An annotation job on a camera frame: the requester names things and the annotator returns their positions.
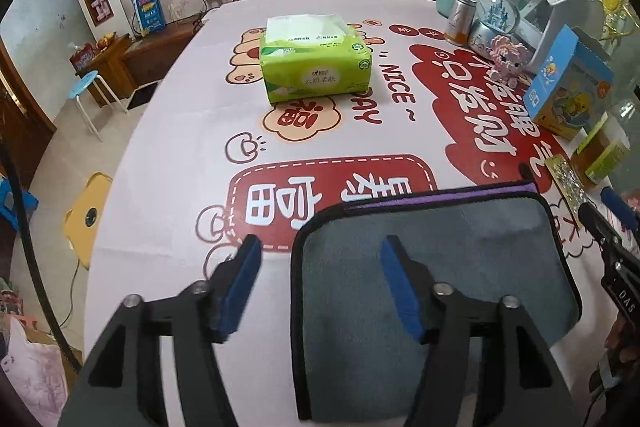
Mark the pink glass dome ornament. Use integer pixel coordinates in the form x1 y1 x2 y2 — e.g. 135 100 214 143
622 188 640 218

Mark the pink figure toy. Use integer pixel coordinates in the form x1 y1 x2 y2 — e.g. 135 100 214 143
488 35 530 89

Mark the yellow oil bottle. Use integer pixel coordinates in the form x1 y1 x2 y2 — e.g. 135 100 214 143
570 96 639 188

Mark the blue duck picture box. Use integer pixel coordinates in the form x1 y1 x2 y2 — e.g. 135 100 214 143
524 26 614 141

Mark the black floor cable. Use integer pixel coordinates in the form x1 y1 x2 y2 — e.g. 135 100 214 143
56 256 84 331

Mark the wooden door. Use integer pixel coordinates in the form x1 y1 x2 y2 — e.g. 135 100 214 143
0 43 56 188

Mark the pink blanket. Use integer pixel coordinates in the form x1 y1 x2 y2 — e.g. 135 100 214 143
1 317 68 426

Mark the blue poster box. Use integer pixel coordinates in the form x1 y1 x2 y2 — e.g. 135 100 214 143
131 0 166 37

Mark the pink printed tablecloth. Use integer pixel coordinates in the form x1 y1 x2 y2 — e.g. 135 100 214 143
84 0 615 426

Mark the rhinestone sticker card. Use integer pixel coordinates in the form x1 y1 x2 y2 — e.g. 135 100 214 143
544 155 589 225

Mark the wooden tv cabinet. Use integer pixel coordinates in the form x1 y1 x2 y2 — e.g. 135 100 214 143
76 15 203 100

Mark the blue round stool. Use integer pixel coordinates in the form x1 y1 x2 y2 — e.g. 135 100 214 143
67 69 129 143

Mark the purple grey microfibre towel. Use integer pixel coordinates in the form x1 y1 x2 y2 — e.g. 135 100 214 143
291 181 582 426

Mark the orange drink can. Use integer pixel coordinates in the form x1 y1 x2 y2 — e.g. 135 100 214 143
444 0 477 46

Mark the blue step stool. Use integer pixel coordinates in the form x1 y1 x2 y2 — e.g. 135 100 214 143
0 176 39 232

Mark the red snack box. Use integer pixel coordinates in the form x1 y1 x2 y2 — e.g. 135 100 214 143
70 42 96 72

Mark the snow globe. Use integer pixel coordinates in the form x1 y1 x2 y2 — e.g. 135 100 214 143
468 0 520 58

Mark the yellow plastic stool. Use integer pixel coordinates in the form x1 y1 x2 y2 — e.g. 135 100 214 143
63 172 113 269

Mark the green tissue pack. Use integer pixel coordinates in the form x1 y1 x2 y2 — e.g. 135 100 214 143
259 14 372 104

